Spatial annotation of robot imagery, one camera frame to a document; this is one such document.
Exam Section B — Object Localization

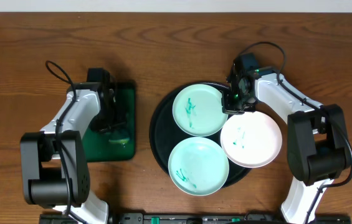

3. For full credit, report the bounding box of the green scouring sponge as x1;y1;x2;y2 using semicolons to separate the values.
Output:
108;129;130;144

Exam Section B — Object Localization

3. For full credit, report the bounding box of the mint plate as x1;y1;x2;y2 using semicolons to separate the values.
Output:
168;137;229;197
172;84;228;137

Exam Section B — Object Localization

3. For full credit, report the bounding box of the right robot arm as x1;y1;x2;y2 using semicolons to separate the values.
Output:
220;65;352;223

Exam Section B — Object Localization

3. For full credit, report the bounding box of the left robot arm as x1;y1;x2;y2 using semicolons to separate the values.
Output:
20;81;136;223

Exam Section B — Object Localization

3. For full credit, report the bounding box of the black rectangular water tray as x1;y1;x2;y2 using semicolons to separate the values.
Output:
82;82;136;162

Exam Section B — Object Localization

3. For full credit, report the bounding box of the white pink plate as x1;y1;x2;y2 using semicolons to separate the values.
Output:
220;111;282;168

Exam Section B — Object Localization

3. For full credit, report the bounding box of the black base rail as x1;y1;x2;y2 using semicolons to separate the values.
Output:
39;213;352;224

